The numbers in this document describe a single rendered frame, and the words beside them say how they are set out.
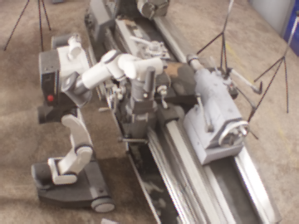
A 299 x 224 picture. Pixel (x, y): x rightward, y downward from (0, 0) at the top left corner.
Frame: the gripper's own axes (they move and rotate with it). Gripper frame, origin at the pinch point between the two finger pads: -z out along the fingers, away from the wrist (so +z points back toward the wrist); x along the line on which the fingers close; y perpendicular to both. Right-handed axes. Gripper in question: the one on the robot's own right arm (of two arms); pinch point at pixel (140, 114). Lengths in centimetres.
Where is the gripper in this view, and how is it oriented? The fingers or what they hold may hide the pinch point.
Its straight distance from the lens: 168.4
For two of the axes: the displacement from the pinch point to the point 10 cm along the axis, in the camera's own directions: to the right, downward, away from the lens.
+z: 0.7, -7.8, -6.3
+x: -9.7, 0.8, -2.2
